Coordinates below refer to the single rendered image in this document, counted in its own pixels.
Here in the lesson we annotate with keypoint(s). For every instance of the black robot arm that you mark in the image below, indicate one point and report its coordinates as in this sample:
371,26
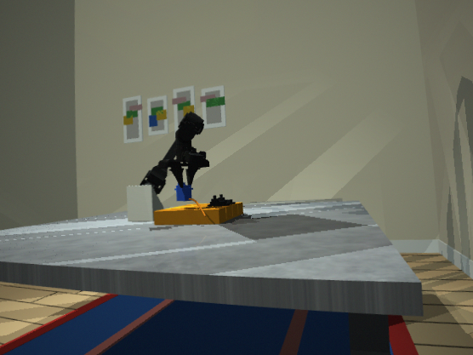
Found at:
190,125

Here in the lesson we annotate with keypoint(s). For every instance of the blue micro servo with cable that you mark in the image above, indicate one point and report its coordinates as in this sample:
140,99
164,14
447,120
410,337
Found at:
184,194

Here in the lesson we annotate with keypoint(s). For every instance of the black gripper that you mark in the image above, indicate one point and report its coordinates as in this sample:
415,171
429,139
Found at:
175,165

